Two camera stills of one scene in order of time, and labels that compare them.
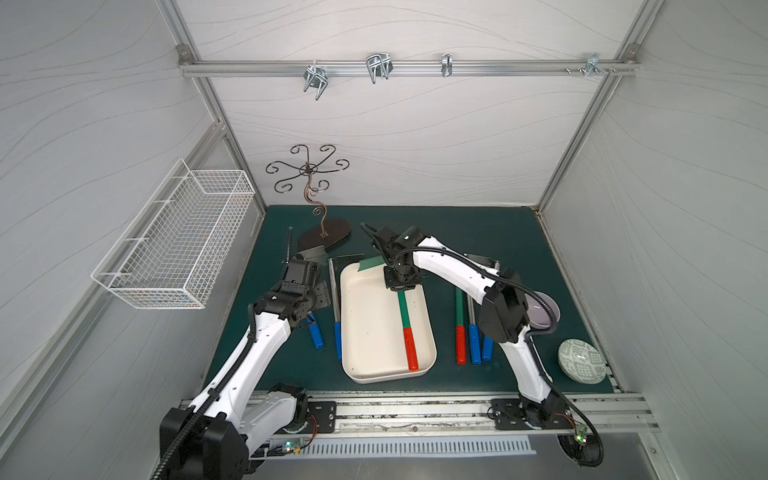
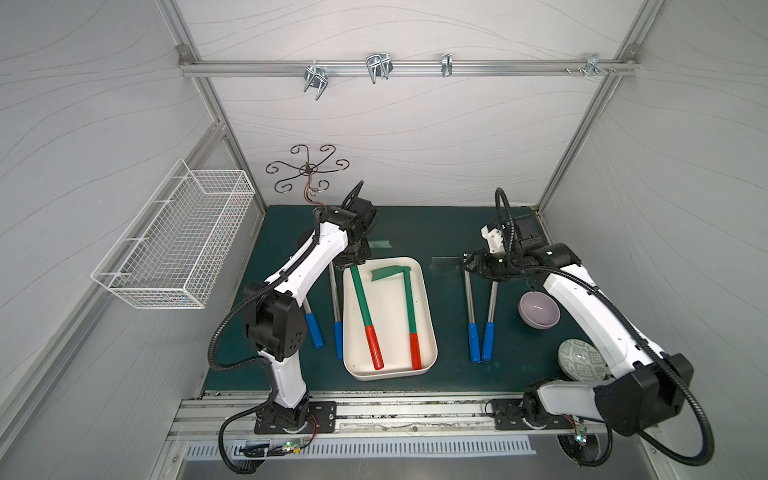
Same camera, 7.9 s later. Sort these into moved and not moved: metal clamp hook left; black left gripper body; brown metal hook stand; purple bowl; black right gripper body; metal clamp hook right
Moved: black right gripper body; black left gripper body
Not moved: metal clamp hook right; purple bowl; metal clamp hook left; brown metal hook stand
